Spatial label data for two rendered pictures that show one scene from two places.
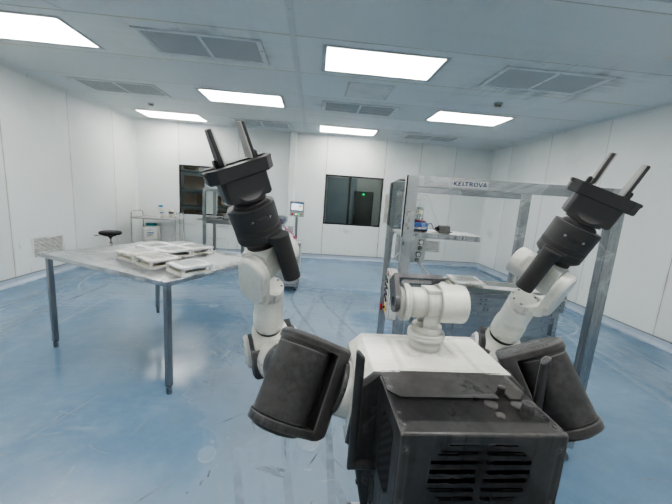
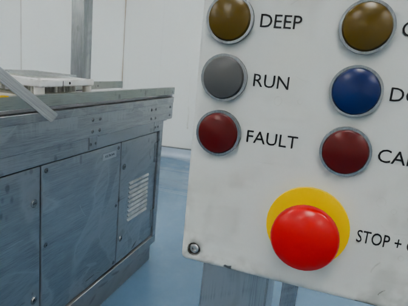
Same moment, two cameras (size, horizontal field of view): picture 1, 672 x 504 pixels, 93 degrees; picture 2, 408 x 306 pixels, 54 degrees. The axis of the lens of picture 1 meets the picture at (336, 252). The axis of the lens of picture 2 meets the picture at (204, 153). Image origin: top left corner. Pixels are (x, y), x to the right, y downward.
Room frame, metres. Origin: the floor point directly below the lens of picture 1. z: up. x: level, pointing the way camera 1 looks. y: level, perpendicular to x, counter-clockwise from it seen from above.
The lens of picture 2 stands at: (1.79, -0.05, 0.98)
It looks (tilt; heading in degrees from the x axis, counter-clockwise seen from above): 12 degrees down; 284
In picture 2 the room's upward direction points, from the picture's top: 5 degrees clockwise
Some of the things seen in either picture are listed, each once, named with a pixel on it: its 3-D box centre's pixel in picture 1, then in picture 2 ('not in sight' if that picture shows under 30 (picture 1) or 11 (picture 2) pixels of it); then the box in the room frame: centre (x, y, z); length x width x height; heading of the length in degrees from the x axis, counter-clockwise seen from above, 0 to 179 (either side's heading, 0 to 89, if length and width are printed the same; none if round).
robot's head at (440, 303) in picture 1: (431, 309); not in sight; (0.53, -0.17, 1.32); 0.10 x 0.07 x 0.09; 94
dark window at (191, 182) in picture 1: (208, 191); not in sight; (7.51, 3.04, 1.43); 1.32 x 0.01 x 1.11; 94
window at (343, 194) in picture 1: (353, 201); not in sight; (7.78, -0.32, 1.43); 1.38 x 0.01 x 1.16; 94
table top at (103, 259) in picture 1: (160, 257); not in sight; (2.87, 1.60, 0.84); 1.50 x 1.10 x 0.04; 67
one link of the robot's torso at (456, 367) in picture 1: (427, 439); not in sight; (0.47, -0.17, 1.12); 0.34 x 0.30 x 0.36; 94
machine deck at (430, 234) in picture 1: (433, 234); not in sight; (2.62, -0.79, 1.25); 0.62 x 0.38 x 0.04; 87
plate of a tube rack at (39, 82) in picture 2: (464, 279); (34, 78); (2.59, -1.08, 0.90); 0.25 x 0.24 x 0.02; 177
